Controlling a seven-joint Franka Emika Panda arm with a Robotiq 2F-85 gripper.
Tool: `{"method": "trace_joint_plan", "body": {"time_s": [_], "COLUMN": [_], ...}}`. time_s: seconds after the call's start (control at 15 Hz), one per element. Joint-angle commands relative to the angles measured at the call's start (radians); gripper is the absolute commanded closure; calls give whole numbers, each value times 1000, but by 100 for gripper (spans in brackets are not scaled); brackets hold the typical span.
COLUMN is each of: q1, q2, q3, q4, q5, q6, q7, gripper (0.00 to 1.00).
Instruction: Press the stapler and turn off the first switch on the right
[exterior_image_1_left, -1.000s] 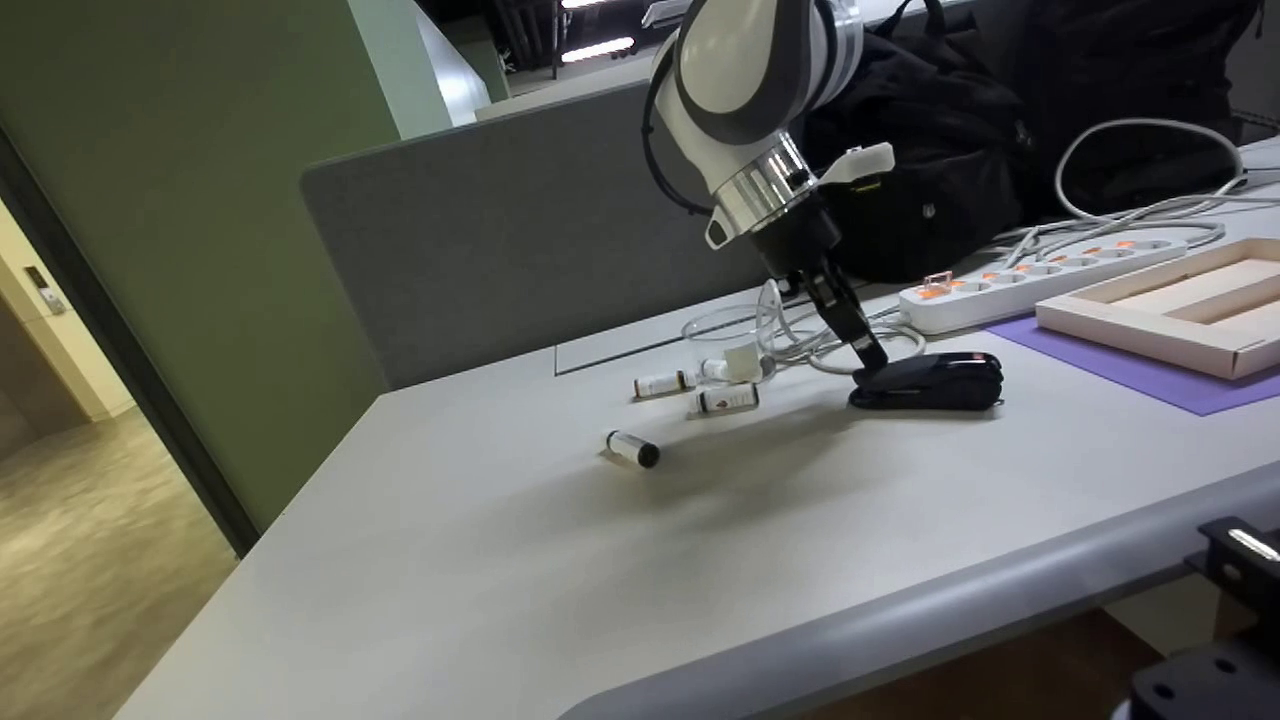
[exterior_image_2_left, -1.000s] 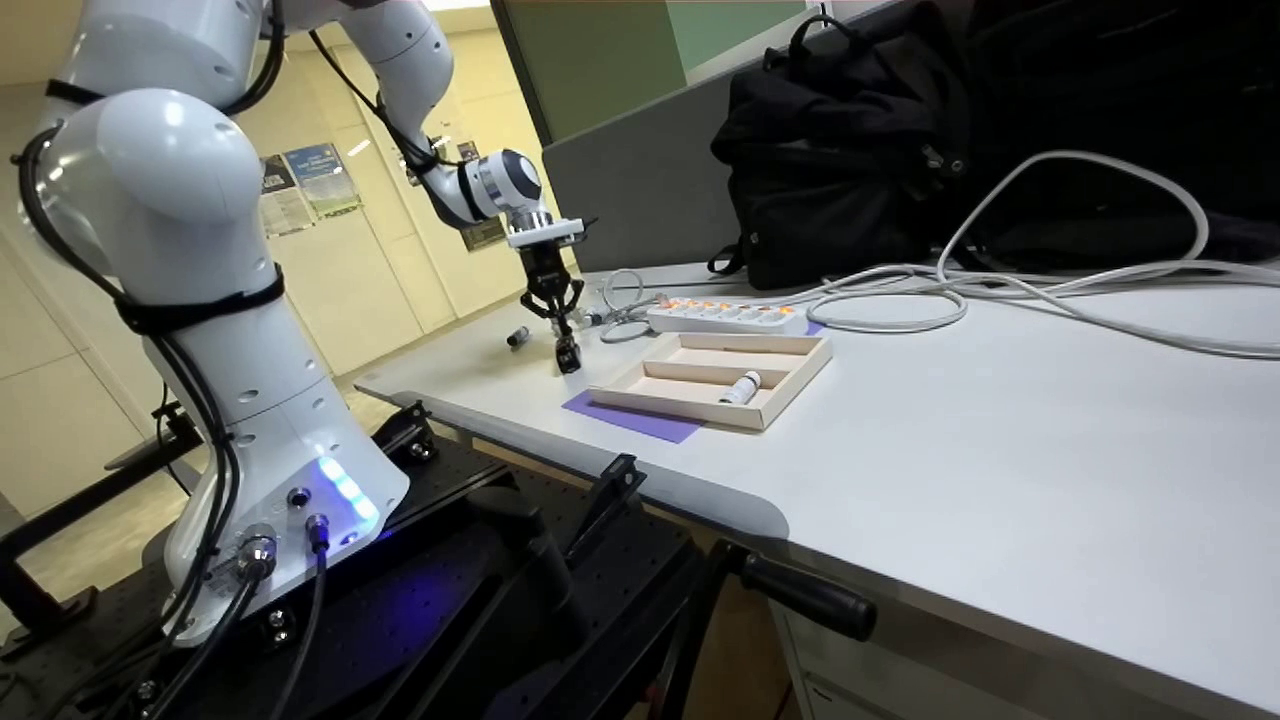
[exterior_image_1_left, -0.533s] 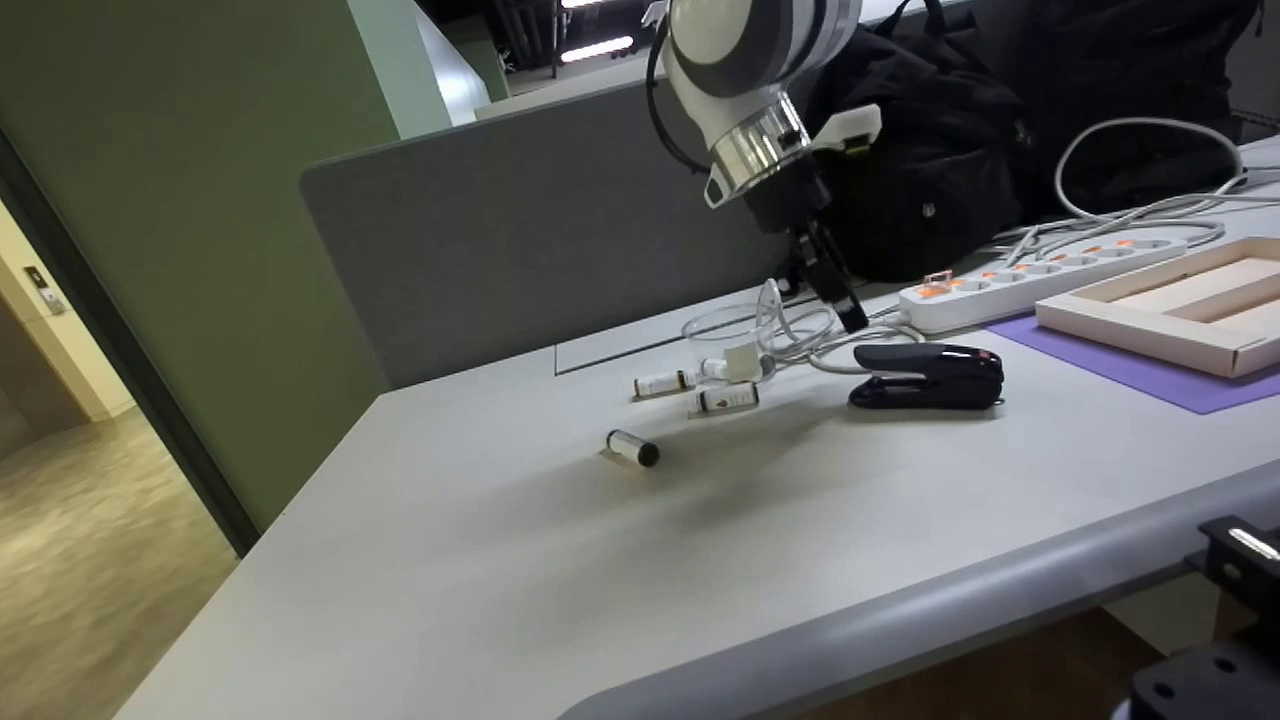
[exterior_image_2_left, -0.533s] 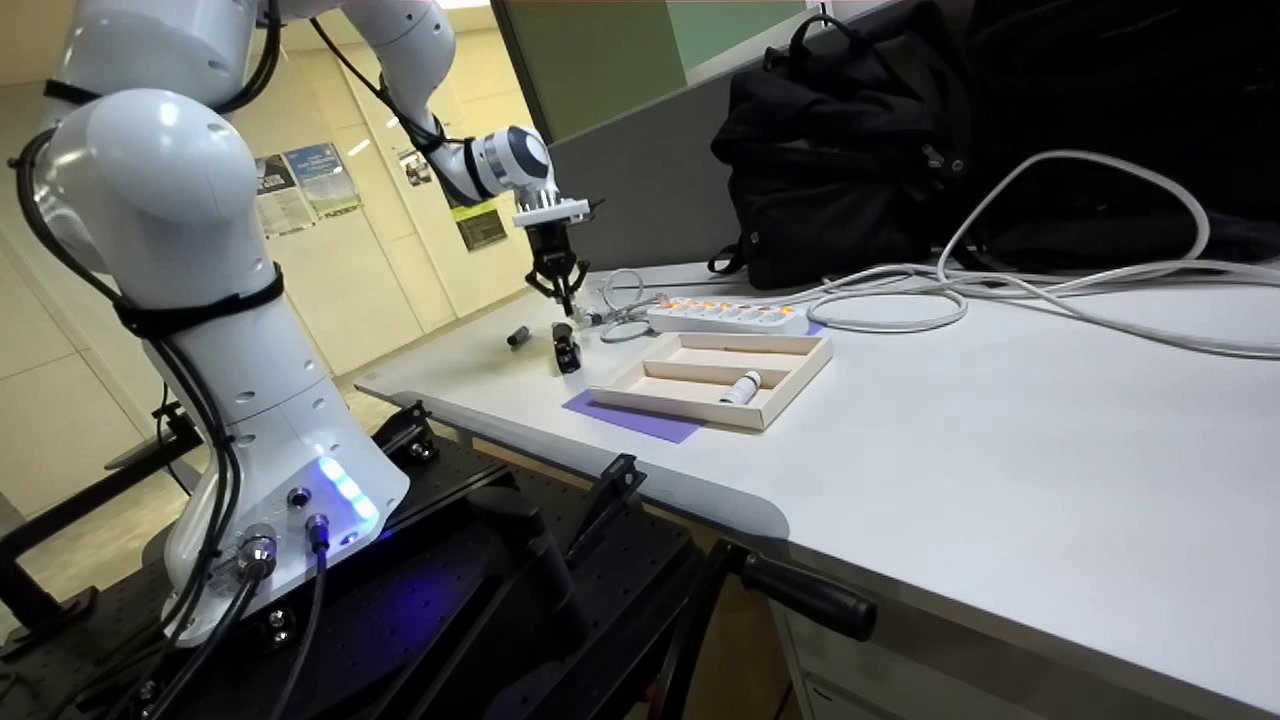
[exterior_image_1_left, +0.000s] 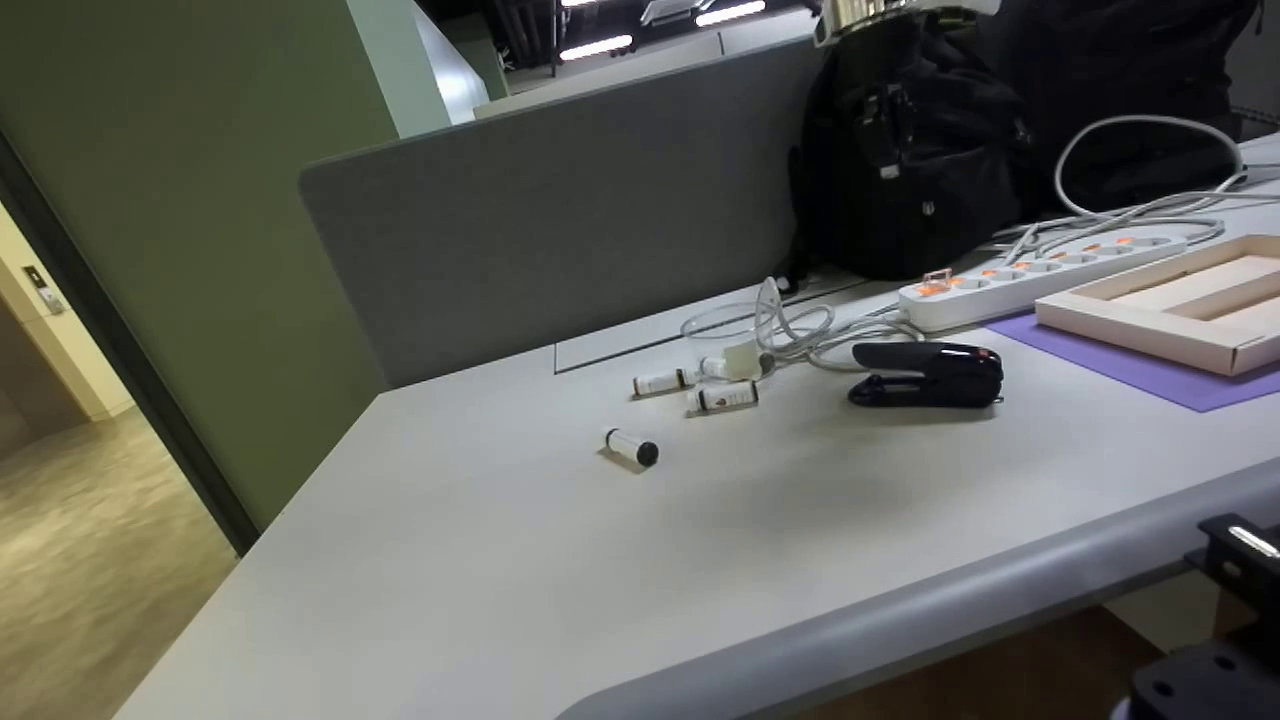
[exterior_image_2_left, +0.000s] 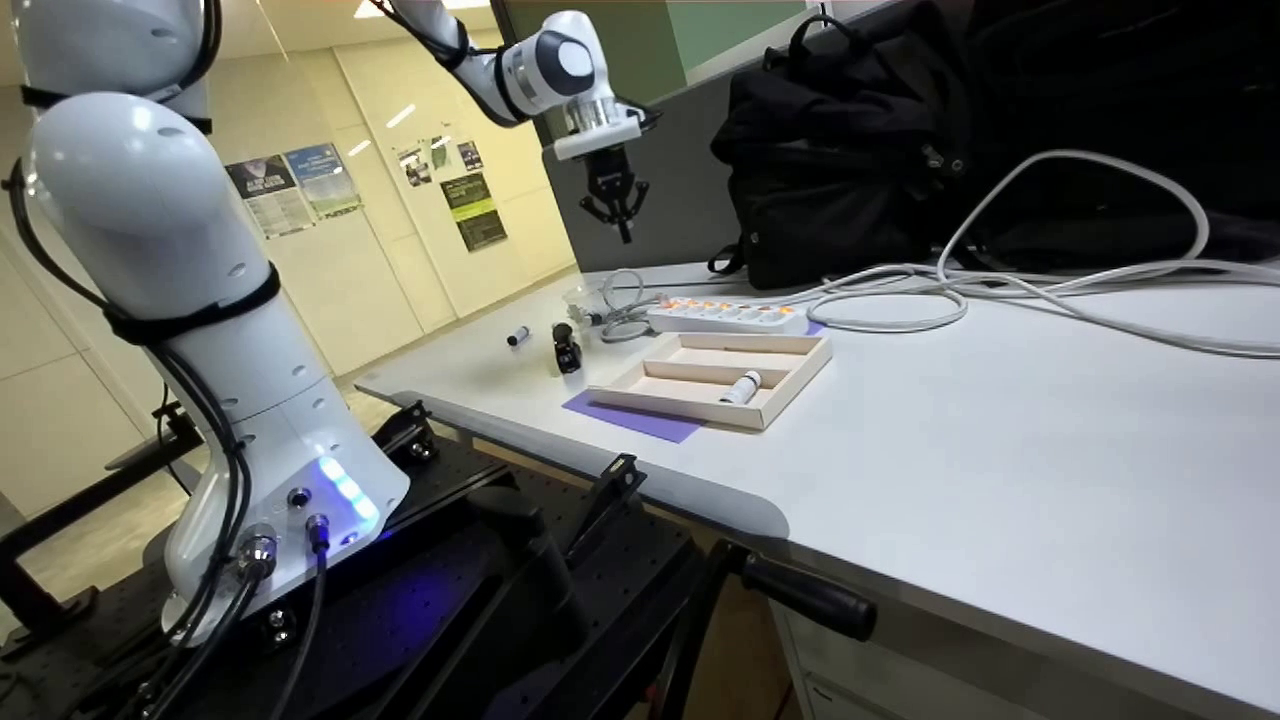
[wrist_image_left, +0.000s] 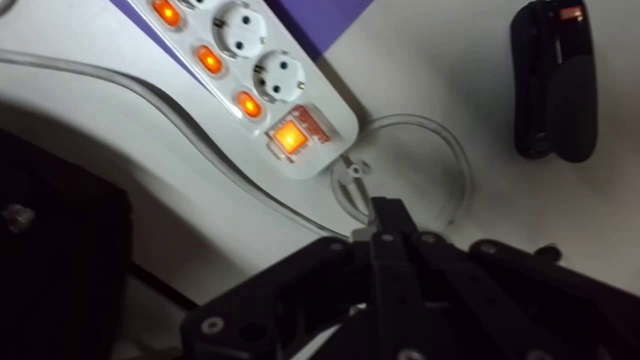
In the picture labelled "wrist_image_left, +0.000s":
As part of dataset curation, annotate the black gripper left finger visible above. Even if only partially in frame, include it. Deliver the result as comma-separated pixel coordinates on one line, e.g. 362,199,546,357
180,195,396,360

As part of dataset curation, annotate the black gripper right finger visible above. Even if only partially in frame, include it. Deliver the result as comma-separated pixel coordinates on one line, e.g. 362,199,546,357
388,195,640,360

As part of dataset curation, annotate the white switched power strip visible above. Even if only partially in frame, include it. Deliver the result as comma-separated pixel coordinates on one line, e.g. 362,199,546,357
127,0,362,182

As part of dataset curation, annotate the black stapler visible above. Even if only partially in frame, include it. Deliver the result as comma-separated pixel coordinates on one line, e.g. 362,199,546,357
508,0,600,166

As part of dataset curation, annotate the dark grey box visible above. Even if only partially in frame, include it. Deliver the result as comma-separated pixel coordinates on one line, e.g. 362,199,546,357
0,127,135,360

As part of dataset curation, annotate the purple mat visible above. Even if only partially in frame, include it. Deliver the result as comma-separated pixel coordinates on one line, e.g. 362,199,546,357
109,0,377,84

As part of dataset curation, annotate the thin clear cable loop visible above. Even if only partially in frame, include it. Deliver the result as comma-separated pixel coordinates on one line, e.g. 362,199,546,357
328,110,477,229

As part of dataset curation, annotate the thick white flat cable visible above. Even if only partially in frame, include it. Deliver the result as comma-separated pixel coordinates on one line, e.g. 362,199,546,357
0,46,350,239

